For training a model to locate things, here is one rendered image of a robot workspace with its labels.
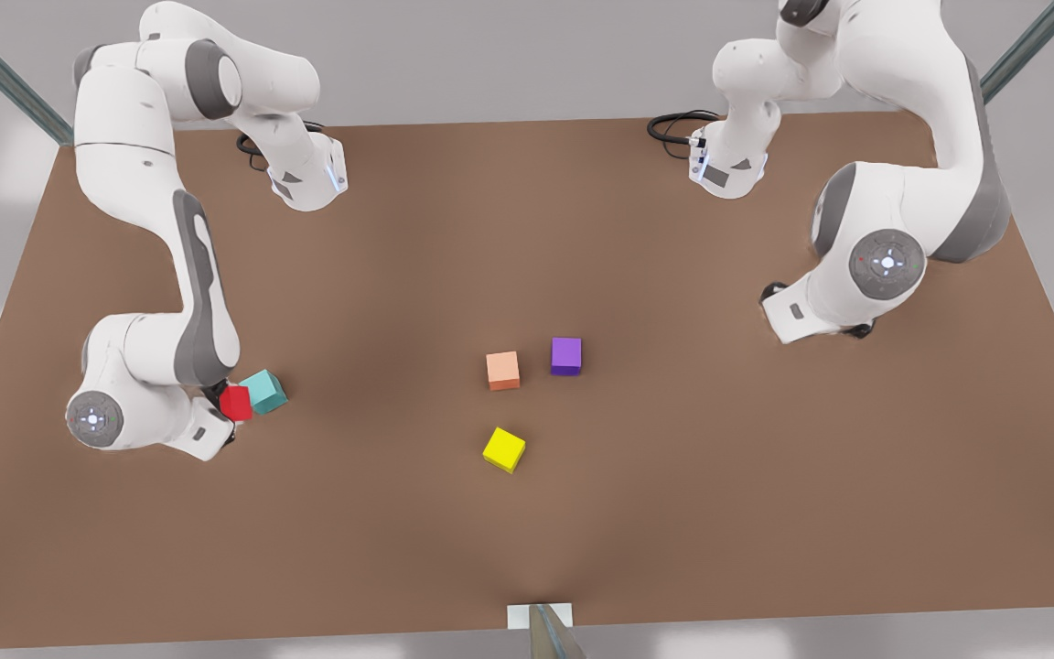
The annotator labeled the orange wooden cube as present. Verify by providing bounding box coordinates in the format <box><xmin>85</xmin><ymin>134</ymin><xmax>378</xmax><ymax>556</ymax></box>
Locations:
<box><xmin>486</xmin><ymin>351</ymin><xmax>522</xmax><ymax>393</ymax></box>

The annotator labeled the silver frame post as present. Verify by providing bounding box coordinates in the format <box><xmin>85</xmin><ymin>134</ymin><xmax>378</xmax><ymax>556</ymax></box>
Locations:
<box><xmin>527</xmin><ymin>602</ymin><xmax>588</xmax><ymax>659</ymax></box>
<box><xmin>979</xmin><ymin>0</ymin><xmax>1054</xmax><ymax>104</ymax></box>
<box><xmin>0</xmin><ymin>7</ymin><xmax>76</xmax><ymax>148</ymax></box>

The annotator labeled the purple wooden cube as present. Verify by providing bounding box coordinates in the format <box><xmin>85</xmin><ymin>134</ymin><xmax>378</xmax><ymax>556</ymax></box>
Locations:
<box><xmin>550</xmin><ymin>336</ymin><xmax>584</xmax><ymax>377</ymax></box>

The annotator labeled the yellow wooden cube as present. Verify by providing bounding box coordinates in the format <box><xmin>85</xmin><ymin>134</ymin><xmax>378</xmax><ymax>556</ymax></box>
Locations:
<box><xmin>481</xmin><ymin>426</ymin><xmax>528</xmax><ymax>475</ymax></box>

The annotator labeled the teal blue wooden cube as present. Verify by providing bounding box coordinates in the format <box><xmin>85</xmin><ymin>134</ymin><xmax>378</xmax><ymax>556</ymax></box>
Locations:
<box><xmin>240</xmin><ymin>369</ymin><xmax>290</xmax><ymax>416</ymax></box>

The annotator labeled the red wooden cube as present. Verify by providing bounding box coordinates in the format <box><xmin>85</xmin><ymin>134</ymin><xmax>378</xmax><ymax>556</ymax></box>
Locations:
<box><xmin>220</xmin><ymin>384</ymin><xmax>255</xmax><ymax>424</ymax></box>

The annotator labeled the black cable loop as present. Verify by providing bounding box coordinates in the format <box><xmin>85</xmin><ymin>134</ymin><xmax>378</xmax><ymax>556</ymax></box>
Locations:
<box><xmin>235</xmin><ymin>120</ymin><xmax>328</xmax><ymax>175</ymax></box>
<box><xmin>646</xmin><ymin>109</ymin><xmax>722</xmax><ymax>162</ymax></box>

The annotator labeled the white post foot plate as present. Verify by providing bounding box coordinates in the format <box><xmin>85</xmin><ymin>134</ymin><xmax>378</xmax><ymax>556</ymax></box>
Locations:
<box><xmin>506</xmin><ymin>603</ymin><xmax>575</xmax><ymax>631</ymax></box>

